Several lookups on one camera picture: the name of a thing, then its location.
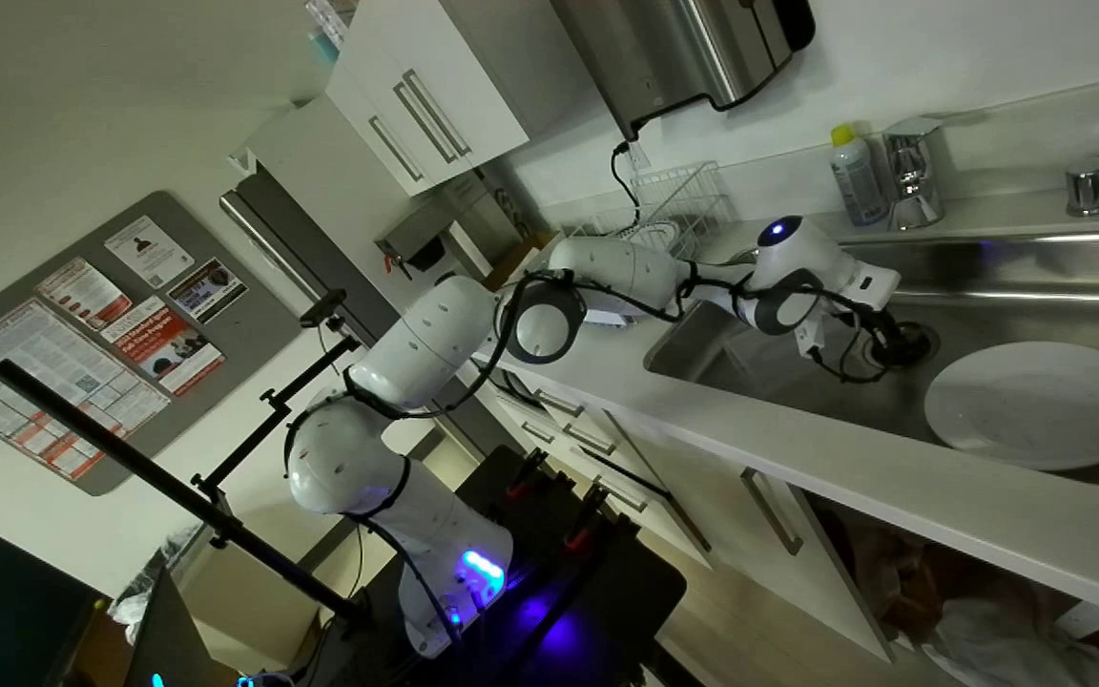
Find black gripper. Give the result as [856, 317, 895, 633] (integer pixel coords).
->
[868, 317, 937, 376]

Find stainless steel sink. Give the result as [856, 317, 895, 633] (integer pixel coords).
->
[642, 224, 1099, 493]

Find white round plate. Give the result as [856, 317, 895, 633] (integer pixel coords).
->
[919, 339, 1099, 478]

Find chrome faucet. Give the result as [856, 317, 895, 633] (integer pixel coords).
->
[886, 115, 951, 236]

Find clear bottle yellow cap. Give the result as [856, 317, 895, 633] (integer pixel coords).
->
[823, 118, 889, 228]

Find small chrome fixture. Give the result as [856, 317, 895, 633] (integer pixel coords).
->
[1059, 154, 1099, 223]

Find white base cabinet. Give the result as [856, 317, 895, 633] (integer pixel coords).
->
[464, 354, 895, 666]

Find white plastic bag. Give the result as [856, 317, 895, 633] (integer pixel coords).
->
[928, 592, 1099, 687]

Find stainless paper towel dispenser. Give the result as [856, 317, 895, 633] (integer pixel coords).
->
[546, 0, 821, 139]

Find black robot cart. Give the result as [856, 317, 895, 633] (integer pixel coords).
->
[306, 443, 695, 687]

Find pale teal container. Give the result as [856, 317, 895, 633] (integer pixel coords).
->
[300, 0, 356, 65]

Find gray notice board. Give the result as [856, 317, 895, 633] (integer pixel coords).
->
[0, 186, 306, 500]

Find dark photo sheet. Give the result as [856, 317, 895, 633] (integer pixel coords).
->
[162, 256, 249, 325]

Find red white notice sheet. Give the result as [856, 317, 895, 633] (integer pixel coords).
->
[35, 256, 137, 336]
[100, 296, 230, 396]

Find white sheet with black figure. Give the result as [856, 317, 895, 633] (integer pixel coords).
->
[103, 209, 198, 291]

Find long black pole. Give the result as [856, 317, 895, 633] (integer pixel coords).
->
[0, 359, 370, 628]

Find large white text sheet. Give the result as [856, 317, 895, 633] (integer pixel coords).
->
[0, 298, 174, 486]

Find black monitor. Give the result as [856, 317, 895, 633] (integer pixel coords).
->
[0, 506, 106, 687]

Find metal drawer handle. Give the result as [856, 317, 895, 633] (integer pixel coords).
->
[735, 466, 810, 558]
[515, 415, 560, 451]
[560, 420, 622, 458]

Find black power cable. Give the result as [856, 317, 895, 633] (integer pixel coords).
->
[605, 93, 705, 236]

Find metal cabinet handle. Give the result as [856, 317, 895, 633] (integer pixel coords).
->
[365, 111, 426, 186]
[390, 69, 471, 167]

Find white wall cabinet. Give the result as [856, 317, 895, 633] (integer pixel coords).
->
[315, 0, 604, 201]

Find small black camera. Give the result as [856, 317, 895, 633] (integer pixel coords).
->
[296, 288, 356, 336]

